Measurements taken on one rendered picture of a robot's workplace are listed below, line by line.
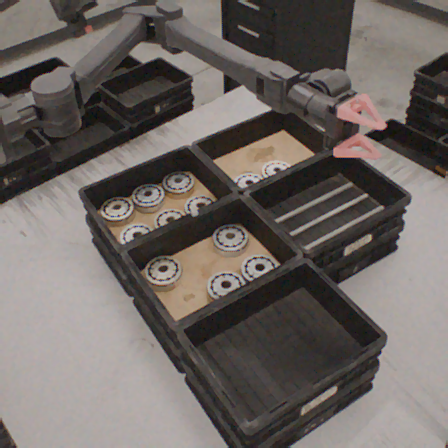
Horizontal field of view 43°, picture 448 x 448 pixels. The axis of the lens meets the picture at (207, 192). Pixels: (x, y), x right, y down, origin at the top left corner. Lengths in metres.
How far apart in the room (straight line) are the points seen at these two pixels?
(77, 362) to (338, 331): 0.70
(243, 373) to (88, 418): 0.41
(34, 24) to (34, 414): 3.50
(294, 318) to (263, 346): 0.12
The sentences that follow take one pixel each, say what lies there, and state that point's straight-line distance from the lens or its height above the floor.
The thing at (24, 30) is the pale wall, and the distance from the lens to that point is 4.65.
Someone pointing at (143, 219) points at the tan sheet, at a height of 0.83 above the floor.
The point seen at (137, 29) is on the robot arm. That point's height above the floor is 1.47.
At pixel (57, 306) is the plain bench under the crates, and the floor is 0.70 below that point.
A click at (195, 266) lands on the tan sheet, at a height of 0.83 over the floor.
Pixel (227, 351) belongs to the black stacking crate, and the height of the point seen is 0.83.
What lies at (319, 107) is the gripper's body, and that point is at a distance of 1.06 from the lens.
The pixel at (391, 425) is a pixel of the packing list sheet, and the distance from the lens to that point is 1.55.
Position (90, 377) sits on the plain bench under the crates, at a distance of 1.62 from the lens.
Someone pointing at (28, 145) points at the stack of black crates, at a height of 0.49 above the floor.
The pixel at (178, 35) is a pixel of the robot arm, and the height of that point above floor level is 1.46.
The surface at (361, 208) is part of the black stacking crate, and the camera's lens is 1.82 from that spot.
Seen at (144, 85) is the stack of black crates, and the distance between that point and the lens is 3.07.
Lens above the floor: 2.06
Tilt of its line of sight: 42 degrees down
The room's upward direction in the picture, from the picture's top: 4 degrees counter-clockwise
